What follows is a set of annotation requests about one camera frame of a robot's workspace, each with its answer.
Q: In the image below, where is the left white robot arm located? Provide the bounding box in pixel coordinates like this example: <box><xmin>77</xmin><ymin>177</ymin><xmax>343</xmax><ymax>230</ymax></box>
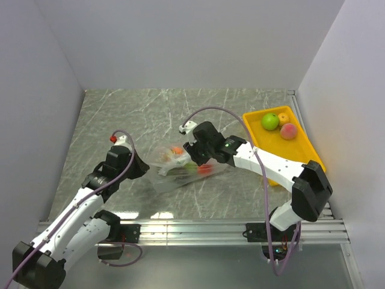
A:
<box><xmin>11</xmin><ymin>145</ymin><xmax>149</xmax><ymax>288</ymax></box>

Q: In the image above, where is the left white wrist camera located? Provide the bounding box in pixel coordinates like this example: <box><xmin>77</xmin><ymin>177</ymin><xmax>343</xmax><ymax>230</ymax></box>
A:
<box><xmin>109</xmin><ymin>135</ymin><xmax>132</xmax><ymax>151</ymax></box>

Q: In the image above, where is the small orange fruit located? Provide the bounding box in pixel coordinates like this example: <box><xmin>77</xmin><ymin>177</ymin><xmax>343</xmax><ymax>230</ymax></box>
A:
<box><xmin>278</xmin><ymin>113</ymin><xmax>290</xmax><ymax>127</ymax></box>

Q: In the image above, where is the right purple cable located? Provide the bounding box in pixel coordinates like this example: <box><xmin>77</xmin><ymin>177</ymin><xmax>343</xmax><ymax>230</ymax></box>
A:
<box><xmin>183</xmin><ymin>107</ymin><xmax>302</xmax><ymax>276</ymax></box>

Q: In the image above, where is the aluminium rail frame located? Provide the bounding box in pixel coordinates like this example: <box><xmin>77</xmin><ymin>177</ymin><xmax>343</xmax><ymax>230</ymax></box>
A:
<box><xmin>43</xmin><ymin>89</ymin><xmax>363</xmax><ymax>288</ymax></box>

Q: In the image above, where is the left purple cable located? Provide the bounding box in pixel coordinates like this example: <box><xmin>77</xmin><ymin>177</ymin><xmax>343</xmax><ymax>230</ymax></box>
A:
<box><xmin>0</xmin><ymin>129</ymin><xmax>145</xmax><ymax>289</ymax></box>

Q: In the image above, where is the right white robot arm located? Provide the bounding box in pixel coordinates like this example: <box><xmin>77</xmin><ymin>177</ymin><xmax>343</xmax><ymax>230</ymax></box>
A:
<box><xmin>179</xmin><ymin>121</ymin><xmax>333</xmax><ymax>241</ymax></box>

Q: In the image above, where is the purple cable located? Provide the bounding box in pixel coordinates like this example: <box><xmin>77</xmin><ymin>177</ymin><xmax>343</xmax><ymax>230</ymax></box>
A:
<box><xmin>183</xmin><ymin>107</ymin><xmax>302</xmax><ymax>276</ymax></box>
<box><xmin>0</xmin><ymin>129</ymin><xmax>145</xmax><ymax>289</ymax></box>

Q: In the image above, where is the red fruit in bag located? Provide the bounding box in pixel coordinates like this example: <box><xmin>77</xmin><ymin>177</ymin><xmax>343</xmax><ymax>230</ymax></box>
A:
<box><xmin>197</xmin><ymin>164</ymin><xmax>213</xmax><ymax>176</ymax></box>

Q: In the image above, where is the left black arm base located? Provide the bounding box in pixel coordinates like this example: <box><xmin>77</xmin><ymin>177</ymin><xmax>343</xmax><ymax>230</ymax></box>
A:
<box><xmin>97</xmin><ymin>224</ymin><xmax>143</xmax><ymax>264</ymax></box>

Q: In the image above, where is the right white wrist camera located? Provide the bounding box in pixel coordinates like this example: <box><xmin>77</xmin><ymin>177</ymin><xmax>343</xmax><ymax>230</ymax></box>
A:
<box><xmin>179</xmin><ymin>120</ymin><xmax>197</xmax><ymax>145</ymax></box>

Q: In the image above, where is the orange fruit in bag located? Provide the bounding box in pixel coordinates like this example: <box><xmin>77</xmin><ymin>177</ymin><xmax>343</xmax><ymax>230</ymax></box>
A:
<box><xmin>171</xmin><ymin>146</ymin><xmax>184</xmax><ymax>155</ymax></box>

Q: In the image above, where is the green apple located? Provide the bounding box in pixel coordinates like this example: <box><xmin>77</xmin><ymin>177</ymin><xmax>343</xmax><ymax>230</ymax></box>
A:
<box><xmin>261</xmin><ymin>113</ymin><xmax>280</xmax><ymax>131</ymax></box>

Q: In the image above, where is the yellow plastic tray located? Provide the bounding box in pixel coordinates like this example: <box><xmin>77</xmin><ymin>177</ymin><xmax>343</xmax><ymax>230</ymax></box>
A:
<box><xmin>242</xmin><ymin>106</ymin><xmax>326</xmax><ymax>180</ymax></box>

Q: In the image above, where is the pink peach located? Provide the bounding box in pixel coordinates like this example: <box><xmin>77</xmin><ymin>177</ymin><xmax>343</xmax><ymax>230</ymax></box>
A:
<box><xmin>280</xmin><ymin>123</ymin><xmax>298</xmax><ymax>140</ymax></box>

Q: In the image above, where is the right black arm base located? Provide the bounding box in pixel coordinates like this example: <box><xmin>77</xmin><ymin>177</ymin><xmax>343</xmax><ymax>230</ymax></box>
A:
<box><xmin>242</xmin><ymin>223</ymin><xmax>297</xmax><ymax>262</ymax></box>

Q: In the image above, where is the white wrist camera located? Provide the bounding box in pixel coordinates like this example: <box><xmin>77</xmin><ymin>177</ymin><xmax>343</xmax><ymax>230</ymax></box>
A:
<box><xmin>109</xmin><ymin>135</ymin><xmax>132</xmax><ymax>151</ymax></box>
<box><xmin>179</xmin><ymin>120</ymin><xmax>197</xmax><ymax>145</ymax></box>

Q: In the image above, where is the clear plastic bag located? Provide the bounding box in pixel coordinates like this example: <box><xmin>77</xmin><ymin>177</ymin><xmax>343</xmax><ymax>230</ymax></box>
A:
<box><xmin>145</xmin><ymin>143</ymin><xmax>226</xmax><ymax>193</ymax></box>

